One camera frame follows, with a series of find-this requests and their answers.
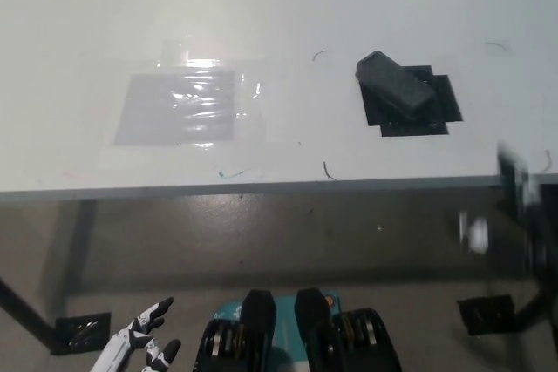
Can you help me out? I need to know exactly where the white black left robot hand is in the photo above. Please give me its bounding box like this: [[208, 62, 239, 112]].
[[93, 296, 182, 372]]

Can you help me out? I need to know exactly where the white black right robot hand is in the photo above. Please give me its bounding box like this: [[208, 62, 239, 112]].
[[459, 140, 546, 260]]

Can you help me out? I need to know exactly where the dark grey whiteboard eraser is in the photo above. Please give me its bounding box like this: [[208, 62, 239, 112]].
[[355, 50, 439, 121]]

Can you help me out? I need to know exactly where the black tape marked spot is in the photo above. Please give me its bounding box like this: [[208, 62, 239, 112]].
[[360, 64, 465, 138]]

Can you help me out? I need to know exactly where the black teal robot torso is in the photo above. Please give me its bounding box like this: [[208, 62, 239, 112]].
[[194, 287, 402, 372]]

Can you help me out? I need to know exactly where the black table leg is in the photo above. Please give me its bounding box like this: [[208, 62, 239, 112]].
[[513, 280, 558, 346], [0, 278, 62, 352]]

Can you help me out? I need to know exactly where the clear plastic film sheet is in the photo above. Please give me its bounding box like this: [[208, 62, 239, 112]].
[[98, 38, 268, 169]]

